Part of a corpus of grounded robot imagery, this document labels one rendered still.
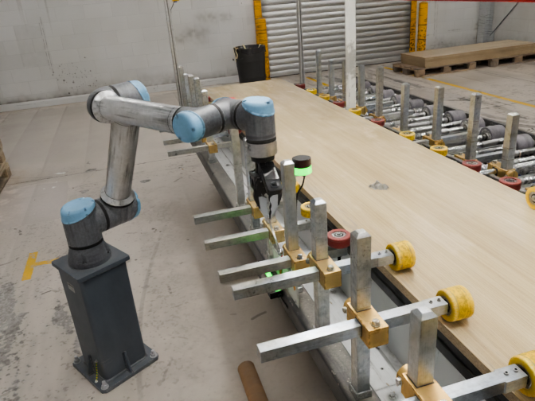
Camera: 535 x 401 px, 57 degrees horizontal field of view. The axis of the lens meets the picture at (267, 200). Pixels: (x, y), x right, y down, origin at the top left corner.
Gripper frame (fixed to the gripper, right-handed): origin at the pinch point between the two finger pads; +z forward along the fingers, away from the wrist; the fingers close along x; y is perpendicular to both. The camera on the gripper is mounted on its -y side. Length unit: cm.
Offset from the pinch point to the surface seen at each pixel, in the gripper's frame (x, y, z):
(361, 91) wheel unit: -116, 168, 4
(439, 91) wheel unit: -116, 81, -10
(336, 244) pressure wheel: -20.4, -4.4, 12.4
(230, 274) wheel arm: 15.0, -2.6, 15.8
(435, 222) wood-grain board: -56, -6, 11
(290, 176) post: -7.9, 1.0, -12.0
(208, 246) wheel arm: 17.4, 22.4, 17.7
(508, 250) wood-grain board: -64, -31, 11
